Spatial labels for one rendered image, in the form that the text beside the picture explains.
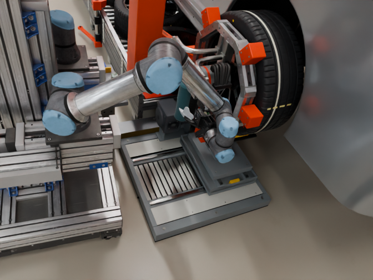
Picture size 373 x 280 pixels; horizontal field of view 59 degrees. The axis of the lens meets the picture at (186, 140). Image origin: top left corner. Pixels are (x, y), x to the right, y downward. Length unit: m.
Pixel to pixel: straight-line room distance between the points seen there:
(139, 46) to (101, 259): 1.23
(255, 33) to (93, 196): 1.23
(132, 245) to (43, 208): 0.54
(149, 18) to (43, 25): 0.70
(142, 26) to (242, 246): 1.44
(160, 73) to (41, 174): 0.68
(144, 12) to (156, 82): 0.92
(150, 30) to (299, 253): 1.63
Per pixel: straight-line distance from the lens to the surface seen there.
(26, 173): 1.46
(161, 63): 1.05
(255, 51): 1.51
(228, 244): 2.15
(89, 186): 2.02
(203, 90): 1.30
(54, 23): 1.75
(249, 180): 2.29
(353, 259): 2.48
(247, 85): 1.56
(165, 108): 2.22
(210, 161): 2.19
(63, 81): 1.33
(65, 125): 1.24
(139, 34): 1.99
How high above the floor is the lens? 1.85
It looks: 45 degrees down
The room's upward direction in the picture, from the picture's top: 13 degrees clockwise
